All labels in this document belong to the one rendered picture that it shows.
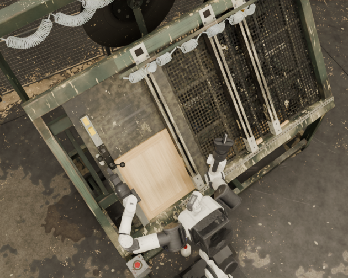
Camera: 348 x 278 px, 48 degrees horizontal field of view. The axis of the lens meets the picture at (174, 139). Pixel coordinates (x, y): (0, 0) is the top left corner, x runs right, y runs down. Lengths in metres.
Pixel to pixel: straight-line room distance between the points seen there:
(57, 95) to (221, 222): 1.23
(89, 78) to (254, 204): 2.24
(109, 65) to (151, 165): 0.79
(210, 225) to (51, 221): 2.10
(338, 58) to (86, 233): 3.52
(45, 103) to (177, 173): 1.10
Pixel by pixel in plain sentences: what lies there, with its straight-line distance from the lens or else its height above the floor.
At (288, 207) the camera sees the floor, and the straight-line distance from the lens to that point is 4.02.
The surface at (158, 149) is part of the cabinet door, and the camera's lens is 2.76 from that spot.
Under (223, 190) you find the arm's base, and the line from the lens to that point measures 2.50.
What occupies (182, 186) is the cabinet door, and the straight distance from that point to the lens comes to 2.95.
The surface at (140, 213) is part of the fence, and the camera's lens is 2.87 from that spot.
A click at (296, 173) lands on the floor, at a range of 4.18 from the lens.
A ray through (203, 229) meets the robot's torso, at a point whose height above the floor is 1.40.
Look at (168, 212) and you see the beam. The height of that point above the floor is 0.90.
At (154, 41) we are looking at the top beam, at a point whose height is 1.86.
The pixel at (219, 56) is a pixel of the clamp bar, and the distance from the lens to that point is 2.83.
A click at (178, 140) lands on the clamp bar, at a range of 2.75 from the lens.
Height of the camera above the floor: 3.70
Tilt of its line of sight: 61 degrees down
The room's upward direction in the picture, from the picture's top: 5 degrees counter-clockwise
